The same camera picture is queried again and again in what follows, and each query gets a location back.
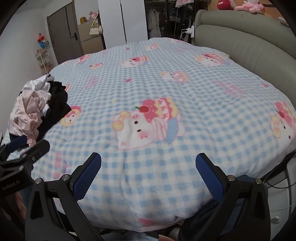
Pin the grey padded headboard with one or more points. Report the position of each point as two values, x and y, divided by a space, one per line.
242 41

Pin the pink frilly dress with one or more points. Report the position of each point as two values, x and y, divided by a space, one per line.
182 2

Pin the beige cabinet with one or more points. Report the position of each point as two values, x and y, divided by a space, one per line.
89 44

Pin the blue checked printed blanket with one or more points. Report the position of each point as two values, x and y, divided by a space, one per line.
161 81

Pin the white charger plug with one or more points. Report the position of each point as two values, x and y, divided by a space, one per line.
190 32

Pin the pink printed pyjama garment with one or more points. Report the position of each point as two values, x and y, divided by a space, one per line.
25 109

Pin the black garment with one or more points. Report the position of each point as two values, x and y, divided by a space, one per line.
57 102

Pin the white handbag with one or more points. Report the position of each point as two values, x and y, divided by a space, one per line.
94 30

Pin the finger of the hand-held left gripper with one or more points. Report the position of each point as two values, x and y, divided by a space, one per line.
39 148
17 141

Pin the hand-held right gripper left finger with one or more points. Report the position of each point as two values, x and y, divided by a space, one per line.
89 176

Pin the pink and white plush toy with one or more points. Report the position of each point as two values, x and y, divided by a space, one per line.
93 16

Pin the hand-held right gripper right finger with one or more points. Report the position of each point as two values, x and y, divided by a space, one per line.
209 176

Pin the white shelf rack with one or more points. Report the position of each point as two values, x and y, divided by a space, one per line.
44 61

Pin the white wardrobe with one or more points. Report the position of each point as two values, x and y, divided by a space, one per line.
124 20

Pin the open closet with clothes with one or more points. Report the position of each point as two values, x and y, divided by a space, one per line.
161 18

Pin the yellow toy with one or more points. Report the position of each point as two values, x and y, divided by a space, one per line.
82 20

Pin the red and blue plush toy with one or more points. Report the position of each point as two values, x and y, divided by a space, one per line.
42 40

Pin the grey door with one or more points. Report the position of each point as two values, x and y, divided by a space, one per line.
62 34

